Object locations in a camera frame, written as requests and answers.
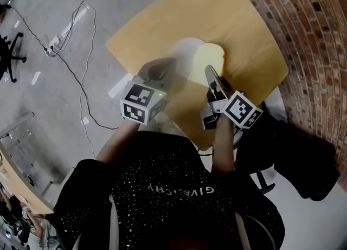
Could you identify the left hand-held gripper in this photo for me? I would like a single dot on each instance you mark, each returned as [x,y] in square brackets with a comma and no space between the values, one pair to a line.
[141,99]

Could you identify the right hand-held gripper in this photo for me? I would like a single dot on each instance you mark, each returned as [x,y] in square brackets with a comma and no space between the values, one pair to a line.
[240,108]

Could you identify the white round plate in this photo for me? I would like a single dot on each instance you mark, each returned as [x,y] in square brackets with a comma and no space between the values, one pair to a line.
[184,53]

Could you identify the slice of white bread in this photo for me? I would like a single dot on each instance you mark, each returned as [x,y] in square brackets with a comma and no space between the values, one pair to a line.
[207,59]

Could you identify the person's left forearm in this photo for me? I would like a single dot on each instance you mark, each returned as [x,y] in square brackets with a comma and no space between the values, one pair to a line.
[119,143]

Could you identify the person's right forearm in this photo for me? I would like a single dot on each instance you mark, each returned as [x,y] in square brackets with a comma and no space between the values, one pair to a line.
[223,146]

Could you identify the black chair with black bag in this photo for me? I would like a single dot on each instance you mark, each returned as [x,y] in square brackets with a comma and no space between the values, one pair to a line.
[295,159]

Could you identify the white power strip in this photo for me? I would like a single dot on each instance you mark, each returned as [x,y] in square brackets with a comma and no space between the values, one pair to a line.
[54,45]

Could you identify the person's black speckled shirt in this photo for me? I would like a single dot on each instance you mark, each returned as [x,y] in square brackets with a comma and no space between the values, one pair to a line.
[168,194]

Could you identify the black office chair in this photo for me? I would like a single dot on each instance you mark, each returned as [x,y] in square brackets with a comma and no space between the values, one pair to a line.
[8,53]

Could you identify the wooden desk with metal frame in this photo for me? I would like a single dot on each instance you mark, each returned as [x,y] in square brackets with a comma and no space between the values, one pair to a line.
[24,186]

